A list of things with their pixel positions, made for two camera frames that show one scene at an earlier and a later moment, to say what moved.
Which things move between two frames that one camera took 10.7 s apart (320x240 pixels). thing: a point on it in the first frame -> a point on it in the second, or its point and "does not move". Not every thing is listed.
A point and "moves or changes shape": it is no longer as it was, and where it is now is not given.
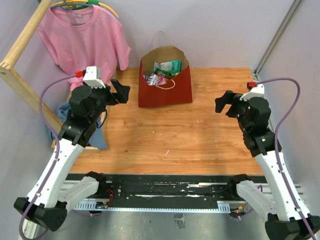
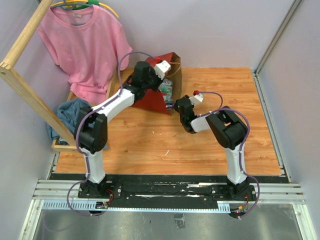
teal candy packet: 174,66 -> 166,88
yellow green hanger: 70,5 does not move
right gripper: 228,98 -> 186,96
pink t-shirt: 77,37 does not move
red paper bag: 179,89 moves or changes shape
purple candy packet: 155,79 moves or changes shape
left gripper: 121,96 -> 152,72
